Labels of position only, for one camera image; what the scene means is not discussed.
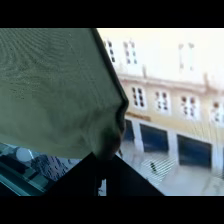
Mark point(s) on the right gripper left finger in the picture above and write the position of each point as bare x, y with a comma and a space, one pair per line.
78, 180

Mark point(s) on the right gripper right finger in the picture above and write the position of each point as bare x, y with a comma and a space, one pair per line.
128, 181

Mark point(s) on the brown garment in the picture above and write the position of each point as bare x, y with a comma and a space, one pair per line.
56, 90

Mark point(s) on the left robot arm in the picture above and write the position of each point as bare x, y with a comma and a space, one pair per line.
24, 155

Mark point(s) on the silver frame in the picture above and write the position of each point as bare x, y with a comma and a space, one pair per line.
16, 181

